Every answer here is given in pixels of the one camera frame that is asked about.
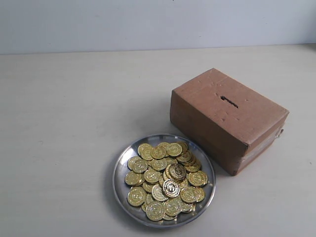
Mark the brown cardboard coin box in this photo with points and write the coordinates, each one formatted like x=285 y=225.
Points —
x=231 y=122

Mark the gold coin back top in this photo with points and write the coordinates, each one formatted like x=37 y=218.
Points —
x=174 y=149

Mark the gold coin back left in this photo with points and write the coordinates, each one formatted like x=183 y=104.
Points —
x=144 y=151

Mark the gold coin left edge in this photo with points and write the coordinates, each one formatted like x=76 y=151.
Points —
x=134 y=179

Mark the gold coin edge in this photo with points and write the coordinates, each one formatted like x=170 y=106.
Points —
x=134 y=179
x=198 y=179

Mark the round silver metal plate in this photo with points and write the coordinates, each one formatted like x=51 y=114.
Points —
x=121 y=190

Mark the pale shiny coin pile centre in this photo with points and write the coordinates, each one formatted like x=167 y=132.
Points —
x=171 y=188

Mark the gold coin right edge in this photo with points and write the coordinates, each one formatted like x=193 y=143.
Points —
x=198 y=179

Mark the gold coin left front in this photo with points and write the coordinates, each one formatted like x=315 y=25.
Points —
x=136 y=196

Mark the gold coin front of pile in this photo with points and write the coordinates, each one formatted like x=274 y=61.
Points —
x=155 y=211

